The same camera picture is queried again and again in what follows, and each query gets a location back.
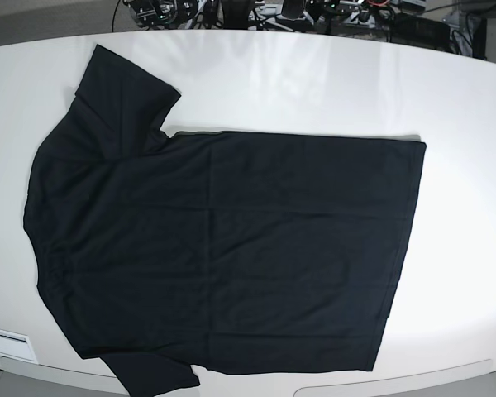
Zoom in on black T-shirt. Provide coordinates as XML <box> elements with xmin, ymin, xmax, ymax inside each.
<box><xmin>23</xmin><ymin>46</ymin><xmax>427</xmax><ymax>396</ymax></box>

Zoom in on white power strip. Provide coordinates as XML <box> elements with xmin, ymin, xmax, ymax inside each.
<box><xmin>253</xmin><ymin>1</ymin><xmax>371</xmax><ymax>26</ymax></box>

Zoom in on black equipment box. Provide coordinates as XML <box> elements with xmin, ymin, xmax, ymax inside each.
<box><xmin>389</xmin><ymin>13</ymin><xmax>451</xmax><ymax>52</ymax></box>

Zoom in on white label plate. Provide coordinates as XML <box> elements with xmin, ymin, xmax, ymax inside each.
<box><xmin>0</xmin><ymin>329</ymin><xmax>38</xmax><ymax>364</ymax></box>

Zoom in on black cable loop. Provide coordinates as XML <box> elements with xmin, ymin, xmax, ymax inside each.
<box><xmin>111</xmin><ymin>0</ymin><xmax>127</xmax><ymax>32</ymax></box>

